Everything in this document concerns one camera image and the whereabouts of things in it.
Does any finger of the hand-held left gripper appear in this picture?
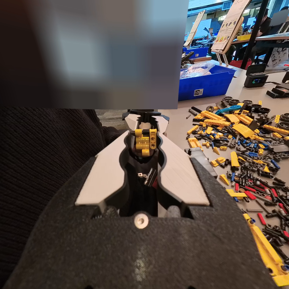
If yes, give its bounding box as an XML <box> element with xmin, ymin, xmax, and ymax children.
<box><xmin>155</xmin><ymin>115</ymin><xmax>170</xmax><ymax>136</ymax></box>
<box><xmin>123</xmin><ymin>114</ymin><xmax>140</xmax><ymax>132</ymax></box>

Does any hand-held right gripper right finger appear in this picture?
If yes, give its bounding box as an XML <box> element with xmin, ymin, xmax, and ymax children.
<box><xmin>157</xmin><ymin>132</ymin><xmax>210</xmax><ymax>217</ymax></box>

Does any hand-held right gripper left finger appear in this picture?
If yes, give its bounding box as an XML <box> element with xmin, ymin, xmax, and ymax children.
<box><xmin>75</xmin><ymin>130</ymin><xmax>131</xmax><ymax>215</ymax></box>

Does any yellow short toy beam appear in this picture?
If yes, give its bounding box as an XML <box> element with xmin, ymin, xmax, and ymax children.
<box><xmin>149</xmin><ymin>129</ymin><xmax>158</xmax><ymax>149</ymax></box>

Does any yellow toy connector block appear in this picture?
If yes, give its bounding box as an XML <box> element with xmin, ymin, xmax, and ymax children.
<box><xmin>135</xmin><ymin>130</ymin><xmax>151</xmax><ymax>157</ymax></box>

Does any person's left forearm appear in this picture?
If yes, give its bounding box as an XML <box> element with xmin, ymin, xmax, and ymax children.
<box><xmin>95</xmin><ymin>109</ymin><xmax>130</xmax><ymax>147</ymax></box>

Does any black toy battery box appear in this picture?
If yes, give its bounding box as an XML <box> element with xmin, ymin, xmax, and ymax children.
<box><xmin>185</xmin><ymin>148</ymin><xmax>218</xmax><ymax>179</ymax></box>

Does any yellow angled toy beam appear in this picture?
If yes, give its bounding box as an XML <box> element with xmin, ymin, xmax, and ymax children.
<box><xmin>226</xmin><ymin>188</ymin><xmax>248</xmax><ymax>199</ymax></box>

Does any blue storage bin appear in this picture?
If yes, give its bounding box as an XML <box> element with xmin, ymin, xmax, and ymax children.
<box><xmin>183</xmin><ymin>46</ymin><xmax>208</xmax><ymax>60</ymax></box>
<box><xmin>178</xmin><ymin>64</ymin><xmax>237</xmax><ymax>101</ymax></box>

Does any person's torso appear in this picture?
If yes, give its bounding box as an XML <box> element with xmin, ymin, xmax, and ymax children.
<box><xmin>0</xmin><ymin>108</ymin><xmax>129</xmax><ymax>283</ymax></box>

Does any pile of toy building pieces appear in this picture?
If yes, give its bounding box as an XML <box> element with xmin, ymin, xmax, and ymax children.
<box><xmin>184</xmin><ymin>96</ymin><xmax>289</xmax><ymax>251</ymax></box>

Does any clear plastic bag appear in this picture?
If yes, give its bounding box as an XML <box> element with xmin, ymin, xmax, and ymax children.
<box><xmin>181</xmin><ymin>62</ymin><xmax>216</xmax><ymax>79</ymax></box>

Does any small instruction board on easel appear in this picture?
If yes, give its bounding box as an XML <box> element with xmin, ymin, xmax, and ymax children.
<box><xmin>184</xmin><ymin>10</ymin><xmax>206</xmax><ymax>47</ymax></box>

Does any black case with green display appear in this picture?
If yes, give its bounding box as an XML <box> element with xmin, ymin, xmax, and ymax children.
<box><xmin>244</xmin><ymin>64</ymin><xmax>269</xmax><ymax>88</ymax></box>

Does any large instruction board on easel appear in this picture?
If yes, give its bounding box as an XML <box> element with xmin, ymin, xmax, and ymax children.
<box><xmin>211</xmin><ymin>0</ymin><xmax>251</xmax><ymax>54</ymax></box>

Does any black charging dock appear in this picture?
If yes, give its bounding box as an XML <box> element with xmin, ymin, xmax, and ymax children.
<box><xmin>266</xmin><ymin>84</ymin><xmax>289</xmax><ymax>98</ymax></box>

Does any black stand pole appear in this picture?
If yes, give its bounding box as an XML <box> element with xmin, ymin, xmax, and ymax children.
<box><xmin>240</xmin><ymin>0</ymin><xmax>270</xmax><ymax>69</ymax></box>

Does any white printed board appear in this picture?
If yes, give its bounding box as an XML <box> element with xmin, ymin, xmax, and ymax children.
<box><xmin>270</xmin><ymin>46</ymin><xmax>289</xmax><ymax>67</ymax></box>

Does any yellow toy frame assembly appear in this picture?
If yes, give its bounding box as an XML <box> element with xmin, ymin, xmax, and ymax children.
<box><xmin>243</xmin><ymin>213</ymin><xmax>289</xmax><ymax>286</ymax></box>

